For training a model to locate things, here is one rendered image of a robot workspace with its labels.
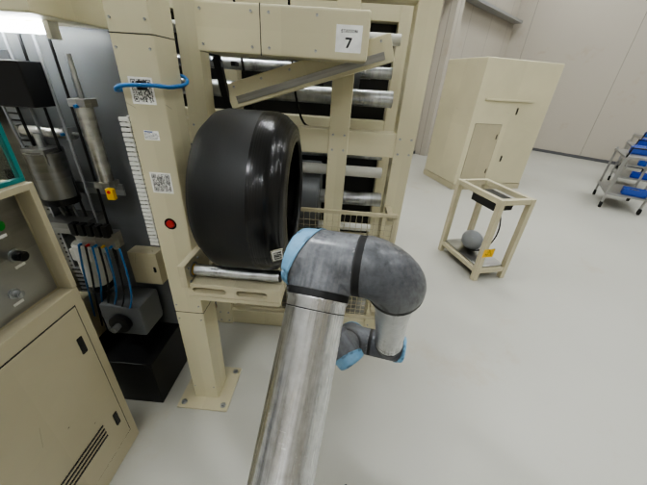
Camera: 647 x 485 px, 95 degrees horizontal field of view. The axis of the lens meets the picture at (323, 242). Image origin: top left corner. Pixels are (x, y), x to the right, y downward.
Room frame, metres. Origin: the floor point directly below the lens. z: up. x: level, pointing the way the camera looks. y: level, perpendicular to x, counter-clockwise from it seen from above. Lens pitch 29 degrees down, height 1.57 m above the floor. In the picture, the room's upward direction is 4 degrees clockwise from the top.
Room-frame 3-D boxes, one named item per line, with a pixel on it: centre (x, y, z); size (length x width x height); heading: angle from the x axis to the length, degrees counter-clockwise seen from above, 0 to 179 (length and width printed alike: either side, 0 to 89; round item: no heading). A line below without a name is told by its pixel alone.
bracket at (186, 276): (1.08, 0.50, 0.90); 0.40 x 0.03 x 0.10; 178
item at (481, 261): (2.64, -1.51, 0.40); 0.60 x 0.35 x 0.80; 15
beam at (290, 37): (1.37, 0.19, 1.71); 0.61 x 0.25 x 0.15; 88
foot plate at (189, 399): (1.06, 0.58, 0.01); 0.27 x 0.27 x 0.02; 88
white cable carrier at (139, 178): (1.04, 0.67, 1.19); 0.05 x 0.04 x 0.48; 178
